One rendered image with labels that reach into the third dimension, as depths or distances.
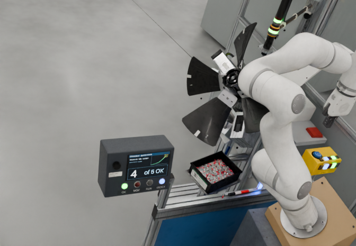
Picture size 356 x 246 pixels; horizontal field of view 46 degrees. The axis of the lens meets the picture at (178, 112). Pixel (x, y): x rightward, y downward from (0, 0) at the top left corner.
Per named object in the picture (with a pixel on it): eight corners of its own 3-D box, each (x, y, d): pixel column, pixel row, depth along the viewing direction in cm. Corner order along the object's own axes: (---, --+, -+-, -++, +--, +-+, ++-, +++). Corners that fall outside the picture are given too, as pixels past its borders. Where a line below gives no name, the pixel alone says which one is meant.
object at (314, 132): (316, 128, 262) (317, 126, 261) (322, 137, 256) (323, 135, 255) (305, 129, 259) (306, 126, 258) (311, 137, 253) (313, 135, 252)
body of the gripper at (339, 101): (344, 94, 149) (329, 118, 156) (364, 93, 154) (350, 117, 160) (331, 82, 155) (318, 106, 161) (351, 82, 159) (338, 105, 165)
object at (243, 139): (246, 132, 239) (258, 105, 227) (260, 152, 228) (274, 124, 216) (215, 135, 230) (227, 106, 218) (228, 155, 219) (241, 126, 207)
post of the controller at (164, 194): (162, 202, 187) (172, 172, 176) (165, 208, 185) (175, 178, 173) (156, 203, 186) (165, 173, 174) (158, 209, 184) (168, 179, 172)
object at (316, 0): (308, 6, 246) (313, -8, 241) (319, 10, 244) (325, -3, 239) (302, 10, 238) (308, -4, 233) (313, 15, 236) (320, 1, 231)
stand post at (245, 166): (224, 206, 311) (282, 78, 242) (229, 215, 305) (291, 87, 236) (219, 206, 309) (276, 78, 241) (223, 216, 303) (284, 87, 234)
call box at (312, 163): (321, 160, 220) (330, 145, 214) (332, 174, 213) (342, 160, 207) (297, 163, 214) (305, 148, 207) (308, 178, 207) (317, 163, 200)
